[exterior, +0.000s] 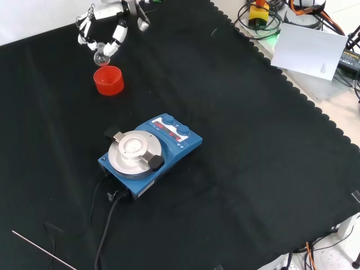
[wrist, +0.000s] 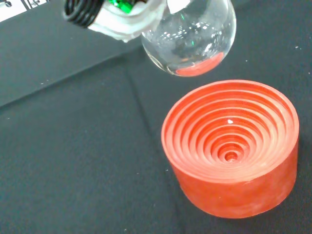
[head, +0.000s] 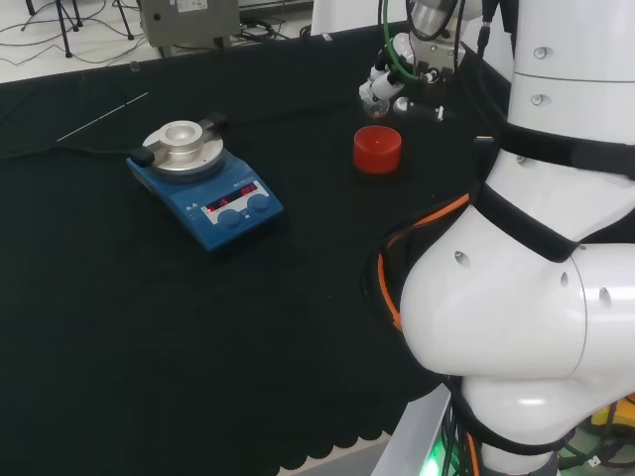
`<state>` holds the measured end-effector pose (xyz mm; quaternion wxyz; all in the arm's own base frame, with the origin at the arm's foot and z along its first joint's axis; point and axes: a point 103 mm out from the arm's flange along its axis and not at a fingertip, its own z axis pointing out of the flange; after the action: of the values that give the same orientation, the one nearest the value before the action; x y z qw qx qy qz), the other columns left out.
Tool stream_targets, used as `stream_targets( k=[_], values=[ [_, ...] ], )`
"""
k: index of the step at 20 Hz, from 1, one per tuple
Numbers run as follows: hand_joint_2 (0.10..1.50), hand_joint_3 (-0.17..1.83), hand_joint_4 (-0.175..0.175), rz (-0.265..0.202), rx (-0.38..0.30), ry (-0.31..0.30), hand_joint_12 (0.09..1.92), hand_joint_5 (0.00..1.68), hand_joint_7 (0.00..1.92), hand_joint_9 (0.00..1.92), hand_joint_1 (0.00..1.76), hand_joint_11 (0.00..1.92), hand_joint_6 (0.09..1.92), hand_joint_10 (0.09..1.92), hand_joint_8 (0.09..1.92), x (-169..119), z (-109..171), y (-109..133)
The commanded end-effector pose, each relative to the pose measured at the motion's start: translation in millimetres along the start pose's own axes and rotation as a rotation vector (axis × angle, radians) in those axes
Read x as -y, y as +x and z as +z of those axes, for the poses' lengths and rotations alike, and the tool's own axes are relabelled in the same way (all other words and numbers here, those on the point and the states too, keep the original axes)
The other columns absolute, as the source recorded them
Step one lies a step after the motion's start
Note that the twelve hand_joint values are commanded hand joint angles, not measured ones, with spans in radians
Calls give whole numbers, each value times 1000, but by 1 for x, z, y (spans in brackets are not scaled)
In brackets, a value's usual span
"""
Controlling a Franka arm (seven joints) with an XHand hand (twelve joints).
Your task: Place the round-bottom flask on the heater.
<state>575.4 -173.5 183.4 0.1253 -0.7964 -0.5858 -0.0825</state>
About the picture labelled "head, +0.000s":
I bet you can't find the red ribbed round holder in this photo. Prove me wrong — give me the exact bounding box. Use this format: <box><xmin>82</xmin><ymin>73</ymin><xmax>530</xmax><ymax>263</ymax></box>
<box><xmin>352</xmin><ymin>125</ymin><xmax>403</xmax><ymax>176</ymax></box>

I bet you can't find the black bench cloth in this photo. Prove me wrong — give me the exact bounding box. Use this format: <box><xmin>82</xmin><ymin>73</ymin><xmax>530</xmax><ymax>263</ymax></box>
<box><xmin>0</xmin><ymin>19</ymin><xmax>513</xmax><ymax>473</ymax></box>

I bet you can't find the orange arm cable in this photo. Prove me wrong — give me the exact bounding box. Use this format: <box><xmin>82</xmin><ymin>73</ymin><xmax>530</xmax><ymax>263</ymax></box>
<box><xmin>375</xmin><ymin>192</ymin><xmax>472</xmax><ymax>332</ymax></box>

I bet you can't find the heater with blue base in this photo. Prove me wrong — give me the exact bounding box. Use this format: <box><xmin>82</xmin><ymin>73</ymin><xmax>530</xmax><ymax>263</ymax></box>
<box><xmin>125</xmin><ymin>112</ymin><xmax>287</xmax><ymax>255</ymax></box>

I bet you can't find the pale board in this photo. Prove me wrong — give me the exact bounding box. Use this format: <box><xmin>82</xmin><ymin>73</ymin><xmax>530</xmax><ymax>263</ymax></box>
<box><xmin>310</xmin><ymin>0</ymin><xmax>414</xmax><ymax>37</ymax></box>

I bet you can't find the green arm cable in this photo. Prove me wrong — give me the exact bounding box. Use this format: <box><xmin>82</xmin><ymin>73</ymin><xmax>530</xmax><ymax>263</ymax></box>
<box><xmin>378</xmin><ymin>0</ymin><xmax>424</xmax><ymax>84</ymax></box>

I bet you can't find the grey metal control box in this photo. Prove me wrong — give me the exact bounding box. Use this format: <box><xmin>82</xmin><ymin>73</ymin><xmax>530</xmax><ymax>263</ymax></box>
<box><xmin>137</xmin><ymin>0</ymin><xmax>243</xmax><ymax>50</ymax></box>

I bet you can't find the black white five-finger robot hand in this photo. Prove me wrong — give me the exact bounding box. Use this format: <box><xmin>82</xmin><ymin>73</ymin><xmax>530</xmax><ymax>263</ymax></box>
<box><xmin>358</xmin><ymin>32</ymin><xmax>466</xmax><ymax>123</ymax></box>

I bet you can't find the yellow stop button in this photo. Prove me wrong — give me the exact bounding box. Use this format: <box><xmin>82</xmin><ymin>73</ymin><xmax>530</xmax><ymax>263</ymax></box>
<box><xmin>588</xmin><ymin>390</ymin><xmax>635</xmax><ymax>448</ymax></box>

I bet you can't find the black tripod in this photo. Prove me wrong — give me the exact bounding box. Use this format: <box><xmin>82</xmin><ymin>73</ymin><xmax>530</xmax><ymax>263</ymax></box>
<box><xmin>23</xmin><ymin>0</ymin><xmax>86</xmax><ymax>59</ymax></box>
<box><xmin>110</xmin><ymin>0</ymin><xmax>136</xmax><ymax>42</ymax></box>

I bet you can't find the black heater power cable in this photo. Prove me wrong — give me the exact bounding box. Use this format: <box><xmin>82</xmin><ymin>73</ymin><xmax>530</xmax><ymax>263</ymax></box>
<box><xmin>0</xmin><ymin>142</ymin><xmax>139</xmax><ymax>162</ymax></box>

